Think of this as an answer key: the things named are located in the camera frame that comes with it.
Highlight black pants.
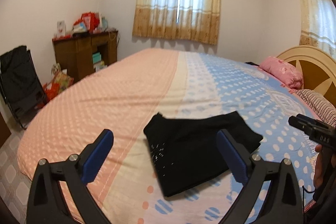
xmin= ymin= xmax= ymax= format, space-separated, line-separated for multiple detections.
xmin=143 ymin=111 xmax=263 ymax=197

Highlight right hand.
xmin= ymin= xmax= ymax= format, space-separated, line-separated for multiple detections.
xmin=313 ymin=144 xmax=336 ymax=189

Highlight striped pillow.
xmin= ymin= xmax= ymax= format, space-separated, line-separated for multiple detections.
xmin=294 ymin=89 xmax=336 ymax=127

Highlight pink folded blanket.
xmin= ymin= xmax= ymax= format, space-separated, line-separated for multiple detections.
xmin=259 ymin=56 xmax=303 ymax=89

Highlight cream wooden headboard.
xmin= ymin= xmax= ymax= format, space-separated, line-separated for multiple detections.
xmin=278 ymin=46 xmax=336 ymax=105

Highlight beige side window curtain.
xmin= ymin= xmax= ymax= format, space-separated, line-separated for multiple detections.
xmin=299 ymin=0 xmax=335 ymax=58

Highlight black folding chair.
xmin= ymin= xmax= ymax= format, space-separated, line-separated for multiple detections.
xmin=1 ymin=46 xmax=47 ymax=129

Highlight floral bag on floor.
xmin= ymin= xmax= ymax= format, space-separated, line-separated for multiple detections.
xmin=43 ymin=63 xmax=74 ymax=102

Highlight pink and blue bedspread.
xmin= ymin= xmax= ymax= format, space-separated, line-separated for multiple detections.
xmin=17 ymin=48 xmax=316 ymax=223

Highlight dark wooden desk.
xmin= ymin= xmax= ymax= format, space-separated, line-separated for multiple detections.
xmin=52 ymin=31 xmax=118 ymax=83

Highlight teal box under desk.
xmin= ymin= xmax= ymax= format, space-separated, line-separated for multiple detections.
xmin=92 ymin=52 xmax=102 ymax=64

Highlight white greeting card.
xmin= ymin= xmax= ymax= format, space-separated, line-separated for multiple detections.
xmin=56 ymin=20 xmax=66 ymax=38

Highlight red gift boxes pile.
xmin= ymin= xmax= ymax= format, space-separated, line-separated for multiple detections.
xmin=72 ymin=12 xmax=103 ymax=34

